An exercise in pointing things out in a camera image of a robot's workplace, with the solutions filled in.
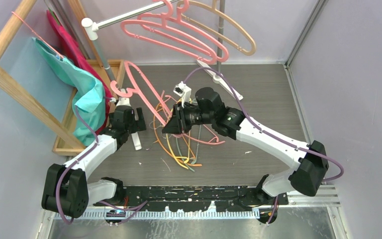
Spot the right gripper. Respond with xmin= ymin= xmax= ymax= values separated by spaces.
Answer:
xmin=163 ymin=101 xmax=215 ymax=134

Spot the pink plastic hanger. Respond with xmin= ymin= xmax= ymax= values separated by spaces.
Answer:
xmin=109 ymin=60 xmax=172 ymax=126
xmin=137 ymin=0 xmax=230 ymax=63
xmin=120 ymin=0 xmax=217 ymax=64

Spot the thin pink wire hanger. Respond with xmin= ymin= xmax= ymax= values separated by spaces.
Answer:
xmin=160 ymin=91 xmax=225 ymax=145

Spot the beige plastic hanger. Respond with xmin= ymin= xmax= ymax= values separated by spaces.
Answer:
xmin=182 ymin=0 xmax=257 ymax=56

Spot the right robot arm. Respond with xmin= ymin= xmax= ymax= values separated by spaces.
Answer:
xmin=162 ymin=87 xmax=329 ymax=205

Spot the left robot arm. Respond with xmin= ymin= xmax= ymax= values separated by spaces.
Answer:
xmin=41 ymin=105 xmax=143 ymax=219

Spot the yellow plastic hanger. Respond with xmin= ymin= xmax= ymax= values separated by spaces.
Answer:
xmin=166 ymin=99 xmax=201 ymax=165

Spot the green plastic hanger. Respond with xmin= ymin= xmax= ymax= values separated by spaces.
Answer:
xmin=175 ymin=138 xmax=203 ymax=172

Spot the teal cloth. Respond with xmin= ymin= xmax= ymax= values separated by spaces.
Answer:
xmin=32 ymin=37 xmax=106 ymax=146

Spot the wooden drying rack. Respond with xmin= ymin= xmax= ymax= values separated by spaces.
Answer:
xmin=0 ymin=0 xmax=127 ymax=156

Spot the pink red cloth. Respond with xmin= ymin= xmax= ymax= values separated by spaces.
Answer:
xmin=46 ymin=9 xmax=115 ymax=123

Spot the white garment rack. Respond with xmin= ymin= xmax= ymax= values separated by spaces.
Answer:
xmin=81 ymin=0 xmax=243 ymax=151

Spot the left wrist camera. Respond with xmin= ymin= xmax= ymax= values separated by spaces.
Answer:
xmin=116 ymin=97 xmax=131 ymax=108

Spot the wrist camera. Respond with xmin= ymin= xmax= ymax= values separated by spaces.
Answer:
xmin=173 ymin=82 xmax=191 ymax=104
xmin=116 ymin=97 xmax=131 ymax=108

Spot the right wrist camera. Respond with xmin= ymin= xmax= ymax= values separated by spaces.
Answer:
xmin=173 ymin=82 xmax=191 ymax=104

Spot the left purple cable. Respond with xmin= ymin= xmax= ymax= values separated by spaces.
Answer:
xmin=55 ymin=94 xmax=148 ymax=225

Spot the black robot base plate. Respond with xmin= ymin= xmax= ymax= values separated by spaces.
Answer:
xmin=97 ymin=186 xmax=289 ymax=224

